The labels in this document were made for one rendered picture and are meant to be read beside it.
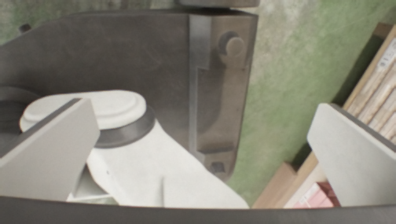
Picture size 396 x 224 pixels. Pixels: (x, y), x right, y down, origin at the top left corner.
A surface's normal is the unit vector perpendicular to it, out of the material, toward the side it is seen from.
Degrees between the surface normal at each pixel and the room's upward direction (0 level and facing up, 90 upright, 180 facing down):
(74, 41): 0
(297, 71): 0
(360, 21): 0
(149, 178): 90
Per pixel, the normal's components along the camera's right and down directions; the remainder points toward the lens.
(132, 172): 0.02, -0.85
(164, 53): 0.19, 0.52
